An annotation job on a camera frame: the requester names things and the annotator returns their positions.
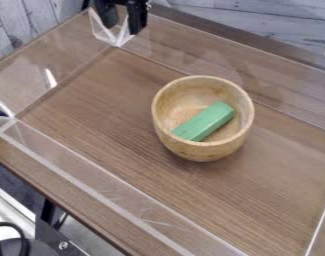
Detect clear acrylic tray walls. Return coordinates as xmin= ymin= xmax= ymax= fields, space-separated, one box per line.
xmin=0 ymin=7 xmax=325 ymax=256

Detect green rectangular block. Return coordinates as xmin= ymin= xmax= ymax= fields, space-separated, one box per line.
xmin=173 ymin=101 xmax=236 ymax=142

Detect grey metal base plate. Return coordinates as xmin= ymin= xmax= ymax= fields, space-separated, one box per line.
xmin=35 ymin=219 xmax=90 ymax=256

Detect black table leg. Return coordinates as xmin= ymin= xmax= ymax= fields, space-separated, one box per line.
xmin=41 ymin=199 xmax=55 ymax=224

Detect brown wooden bowl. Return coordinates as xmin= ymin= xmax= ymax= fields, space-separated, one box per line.
xmin=151 ymin=75 xmax=256 ymax=162

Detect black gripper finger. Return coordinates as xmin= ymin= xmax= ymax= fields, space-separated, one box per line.
xmin=94 ymin=0 xmax=119 ymax=29
xmin=127 ymin=0 xmax=150 ymax=35

